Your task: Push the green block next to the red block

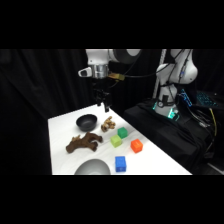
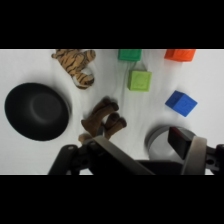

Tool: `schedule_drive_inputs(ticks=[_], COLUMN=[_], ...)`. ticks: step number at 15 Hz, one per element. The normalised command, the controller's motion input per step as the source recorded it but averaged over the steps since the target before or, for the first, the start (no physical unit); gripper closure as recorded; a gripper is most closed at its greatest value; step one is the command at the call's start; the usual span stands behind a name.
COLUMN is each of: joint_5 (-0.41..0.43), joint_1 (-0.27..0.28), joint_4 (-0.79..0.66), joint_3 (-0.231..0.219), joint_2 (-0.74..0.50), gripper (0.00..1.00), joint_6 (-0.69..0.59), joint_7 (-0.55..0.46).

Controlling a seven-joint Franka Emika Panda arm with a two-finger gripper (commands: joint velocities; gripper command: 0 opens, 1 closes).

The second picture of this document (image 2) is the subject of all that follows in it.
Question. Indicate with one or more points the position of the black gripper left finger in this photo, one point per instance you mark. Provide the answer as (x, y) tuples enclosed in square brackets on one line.
[(110, 155)]

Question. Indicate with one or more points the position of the brown plush toy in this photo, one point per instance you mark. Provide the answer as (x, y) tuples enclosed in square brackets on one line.
[(101, 118)]

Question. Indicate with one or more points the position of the tiger plush toy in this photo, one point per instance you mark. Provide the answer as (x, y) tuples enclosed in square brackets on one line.
[(76, 64)]

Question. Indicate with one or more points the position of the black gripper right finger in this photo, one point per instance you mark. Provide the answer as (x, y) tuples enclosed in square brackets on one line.
[(196, 155)]

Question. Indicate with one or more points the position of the dark green block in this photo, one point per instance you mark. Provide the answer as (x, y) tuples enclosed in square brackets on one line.
[(130, 54)]

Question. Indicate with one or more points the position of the blue block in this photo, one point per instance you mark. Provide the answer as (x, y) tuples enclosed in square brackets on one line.
[(181, 103)]

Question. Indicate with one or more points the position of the light green block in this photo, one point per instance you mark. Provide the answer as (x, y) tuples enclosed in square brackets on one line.
[(139, 80)]

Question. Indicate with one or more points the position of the red orange block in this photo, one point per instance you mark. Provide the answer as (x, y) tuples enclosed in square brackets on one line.
[(180, 54)]

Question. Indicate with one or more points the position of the black bowl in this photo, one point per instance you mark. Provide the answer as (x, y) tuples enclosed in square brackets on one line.
[(36, 111)]

